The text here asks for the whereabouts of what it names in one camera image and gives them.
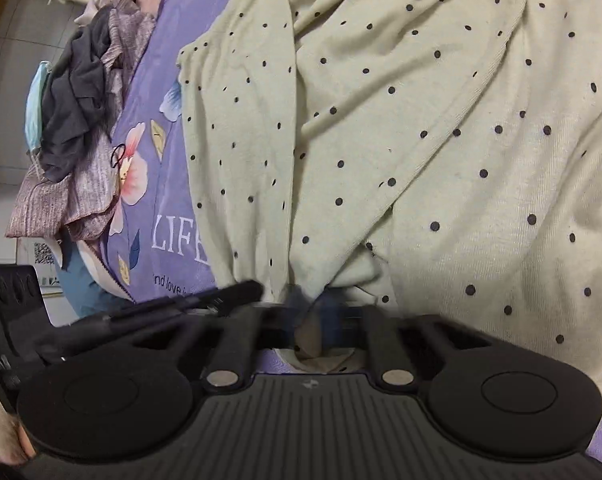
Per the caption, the teal garment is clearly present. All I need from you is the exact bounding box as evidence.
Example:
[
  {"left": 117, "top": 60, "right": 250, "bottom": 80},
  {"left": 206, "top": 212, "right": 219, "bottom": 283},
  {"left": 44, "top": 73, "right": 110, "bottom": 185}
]
[{"left": 60, "top": 239, "right": 134, "bottom": 319}]

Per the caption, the white paper with square code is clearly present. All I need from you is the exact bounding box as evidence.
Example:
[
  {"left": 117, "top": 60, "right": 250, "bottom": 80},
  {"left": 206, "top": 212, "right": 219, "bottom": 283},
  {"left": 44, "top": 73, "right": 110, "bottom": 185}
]
[{"left": 16, "top": 238, "right": 64, "bottom": 302}]

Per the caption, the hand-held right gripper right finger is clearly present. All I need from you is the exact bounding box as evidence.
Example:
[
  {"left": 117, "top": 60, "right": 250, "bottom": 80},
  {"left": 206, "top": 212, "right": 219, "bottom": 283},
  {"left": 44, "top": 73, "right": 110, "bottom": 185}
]
[{"left": 321, "top": 287, "right": 492, "bottom": 392}]

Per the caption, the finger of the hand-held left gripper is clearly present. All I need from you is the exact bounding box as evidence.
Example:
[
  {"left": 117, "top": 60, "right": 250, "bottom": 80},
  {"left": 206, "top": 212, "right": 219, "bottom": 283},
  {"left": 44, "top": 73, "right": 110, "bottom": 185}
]
[{"left": 36, "top": 280, "right": 264, "bottom": 357}]

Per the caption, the cream polka dot top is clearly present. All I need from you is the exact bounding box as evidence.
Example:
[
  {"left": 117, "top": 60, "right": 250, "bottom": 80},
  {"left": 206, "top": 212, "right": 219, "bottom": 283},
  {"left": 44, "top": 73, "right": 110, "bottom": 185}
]
[{"left": 176, "top": 0, "right": 602, "bottom": 411}]

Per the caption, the purple floral bed sheet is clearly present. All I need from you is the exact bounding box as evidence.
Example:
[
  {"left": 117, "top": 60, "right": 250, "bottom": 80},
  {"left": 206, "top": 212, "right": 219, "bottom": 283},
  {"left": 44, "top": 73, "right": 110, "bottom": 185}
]
[{"left": 96, "top": 0, "right": 602, "bottom": 476}]

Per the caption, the dark grey garment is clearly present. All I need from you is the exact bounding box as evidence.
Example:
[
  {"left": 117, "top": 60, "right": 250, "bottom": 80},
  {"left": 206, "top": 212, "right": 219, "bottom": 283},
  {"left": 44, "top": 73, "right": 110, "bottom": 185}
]
[{"left": 40, "top": 9, "right": 114, "bottom": 184}]

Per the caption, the light blue face mask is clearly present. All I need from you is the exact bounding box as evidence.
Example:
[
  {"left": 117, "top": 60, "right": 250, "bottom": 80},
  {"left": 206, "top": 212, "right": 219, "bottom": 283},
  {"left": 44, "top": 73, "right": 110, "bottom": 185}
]
[{"left": 25, "top": 60, "right": 52, "bottom": 157}]

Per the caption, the mauve heathered garment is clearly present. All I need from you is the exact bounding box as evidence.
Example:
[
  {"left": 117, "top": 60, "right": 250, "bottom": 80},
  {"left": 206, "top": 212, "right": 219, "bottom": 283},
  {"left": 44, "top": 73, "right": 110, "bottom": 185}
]
[{"left": 6, "top": 0, "right": 156, "bottom": 242}]

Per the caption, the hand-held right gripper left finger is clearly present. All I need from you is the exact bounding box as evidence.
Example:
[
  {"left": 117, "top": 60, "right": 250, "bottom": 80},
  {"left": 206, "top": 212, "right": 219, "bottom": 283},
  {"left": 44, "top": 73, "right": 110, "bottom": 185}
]
[{"left": 126, "top": 285, "right": 312, "bottom": 392}]

